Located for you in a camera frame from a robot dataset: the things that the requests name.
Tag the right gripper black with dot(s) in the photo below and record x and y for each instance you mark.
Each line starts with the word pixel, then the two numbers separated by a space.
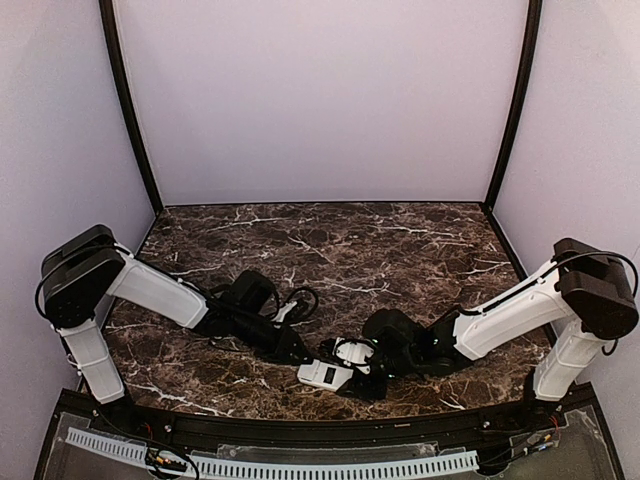
pixel 368 382

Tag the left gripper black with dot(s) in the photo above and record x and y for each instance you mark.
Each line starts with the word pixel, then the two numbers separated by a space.
pixel 288 347

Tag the white red remote control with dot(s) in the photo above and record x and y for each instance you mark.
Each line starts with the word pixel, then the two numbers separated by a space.
pixel 324 375

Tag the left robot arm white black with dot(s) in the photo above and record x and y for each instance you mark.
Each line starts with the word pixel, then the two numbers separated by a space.
pixel 78 275

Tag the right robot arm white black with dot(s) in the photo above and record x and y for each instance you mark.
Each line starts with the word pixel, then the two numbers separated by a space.
pixel 593 291

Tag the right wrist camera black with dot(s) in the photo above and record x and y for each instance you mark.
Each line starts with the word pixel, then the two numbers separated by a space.
pixel 349 353

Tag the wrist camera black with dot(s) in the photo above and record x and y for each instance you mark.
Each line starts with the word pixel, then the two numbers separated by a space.
pixel 349 353
pixel 293 312

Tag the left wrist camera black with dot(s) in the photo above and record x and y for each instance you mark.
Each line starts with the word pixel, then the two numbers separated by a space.
pixel 293 312

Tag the left camera cable black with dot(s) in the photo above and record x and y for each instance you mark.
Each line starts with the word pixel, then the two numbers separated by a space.
pixel 306 293

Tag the black front rail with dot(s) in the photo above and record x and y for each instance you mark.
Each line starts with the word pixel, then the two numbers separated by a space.
pixel 484 428

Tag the right white cable duct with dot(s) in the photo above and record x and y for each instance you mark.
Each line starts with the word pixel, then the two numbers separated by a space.
pixel 418 468

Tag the white cable duct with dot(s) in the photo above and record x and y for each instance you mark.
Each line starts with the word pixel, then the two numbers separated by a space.
pixel 418 468
pixel 124 451

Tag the left white cable duct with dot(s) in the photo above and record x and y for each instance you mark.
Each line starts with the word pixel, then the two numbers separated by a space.
pixel 124 451

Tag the left black frame post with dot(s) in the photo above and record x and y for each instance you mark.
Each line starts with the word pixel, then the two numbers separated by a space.
pixel 119 74

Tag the black frame post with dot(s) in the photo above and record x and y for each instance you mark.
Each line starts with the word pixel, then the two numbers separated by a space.
pixel 119 74
pixel 526 58

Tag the right black frame post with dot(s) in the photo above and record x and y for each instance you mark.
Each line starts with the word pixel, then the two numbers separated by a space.
pixel 526 58

